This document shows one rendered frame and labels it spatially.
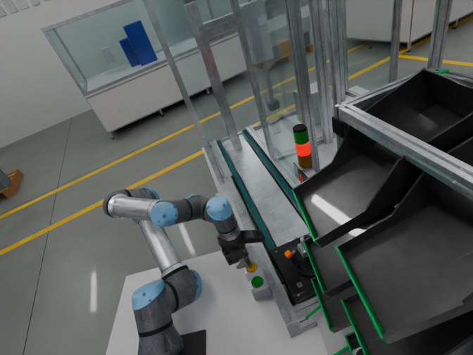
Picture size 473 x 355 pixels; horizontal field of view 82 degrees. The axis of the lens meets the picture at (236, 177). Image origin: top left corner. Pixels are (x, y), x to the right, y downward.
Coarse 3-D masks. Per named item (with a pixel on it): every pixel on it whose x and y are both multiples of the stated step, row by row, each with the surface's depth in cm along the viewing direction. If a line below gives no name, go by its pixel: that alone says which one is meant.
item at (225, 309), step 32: (224, 256) 129; (128, 288) 130; (224, 288) 116; (128, 320) 117; (192, 320) 109; (224, 320) 105; (256, 320) 102; (128, 352) 106; (224, 352) 96; (256, 352) 93
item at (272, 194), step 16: (272, 160) 161; (256, 176) 160; (272, 176) 157; (288, 176) 146; (240, 192) 160; (256, 192) 149; (272, 192) 145; (288, 192) 137; (272, 208) 136; (288, 208) 133; (256, 224) 131; (272, 224) 128; (288, 224) 126; (304, 224) 123; (288, 240) 119; (272, 256) 112; (288, 288) 100
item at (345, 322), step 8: (312, 280) 71; (320, 288) 70; (352, 288) 65; (320, 296) 69; (336, 296) 66; (344, 296) 65; (320, 304) 66; (328, 304) 67; (336, 304) 65; (328, 312) 65; (336, 312) 64; (344, 312) 63; (328, 320) 63; (336, 320) 63; (344, 320) 62; (336, 328) 61
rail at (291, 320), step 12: (228, 180) 158; (240, 204) 139; (240, 216) 132; (252, 228) 124; (264, 252) 112; (264, 264) 108; (276, 276) 102; (276, 288) 99; (276, 300) 95; (288, 300) 94; (288, 312) 92; (288, 324) 88; (300, 324) 90
